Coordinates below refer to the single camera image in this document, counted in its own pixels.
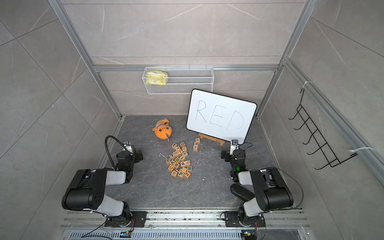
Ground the orange plush fish toy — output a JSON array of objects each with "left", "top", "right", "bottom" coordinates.
[{"left": 152, "top": 118, "right": 173, "bottom": 140}]

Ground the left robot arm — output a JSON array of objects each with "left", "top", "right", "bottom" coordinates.
[{"left": 62, "top": 135, "right": 144, "bottom": 229}]

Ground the metal base rail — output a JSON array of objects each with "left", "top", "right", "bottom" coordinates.
[{"left": 55, "top": 208, "right": 314, "bottom": 240}]

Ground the white wire mesh basket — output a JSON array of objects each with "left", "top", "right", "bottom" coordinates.
[{"left": 142, "top": 66, "right": 215, "bottom": 95}]

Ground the wooden easel stand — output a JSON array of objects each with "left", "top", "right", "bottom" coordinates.
[{"left": 199, "top": 134, "right": 225, "bottom": 146}]

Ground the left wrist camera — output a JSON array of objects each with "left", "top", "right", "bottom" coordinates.
[{"left": 123, "top": 141, "right": 134, "bottom": 154}]

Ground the white whiteboard with RED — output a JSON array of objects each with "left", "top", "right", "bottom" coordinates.
[{"left": 186, "top": 89, "right": 257, "bottom": 144}]

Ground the black wall hook rack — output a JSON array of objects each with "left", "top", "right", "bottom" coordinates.
[{"left": 288, "top": 89, "right": 358, "bottom": 171}]

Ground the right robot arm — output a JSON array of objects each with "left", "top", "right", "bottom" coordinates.
[{"left": 220, "top": 149, "right": 304, "bottom": 227}]

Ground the yellow packet in basket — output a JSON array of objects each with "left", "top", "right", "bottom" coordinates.
[{"left": 145, "top": 70, "right": 168, "bottom": 86}]

